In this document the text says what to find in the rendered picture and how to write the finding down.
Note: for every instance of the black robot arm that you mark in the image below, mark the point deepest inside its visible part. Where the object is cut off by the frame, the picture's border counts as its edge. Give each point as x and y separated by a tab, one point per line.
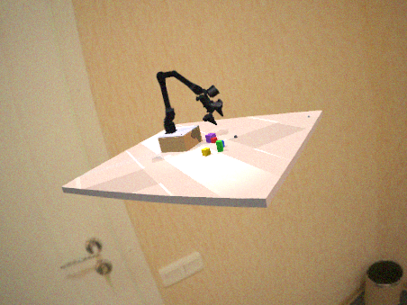
212	91

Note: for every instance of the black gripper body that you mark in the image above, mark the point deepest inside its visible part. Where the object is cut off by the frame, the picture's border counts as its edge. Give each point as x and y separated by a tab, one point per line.
209	116

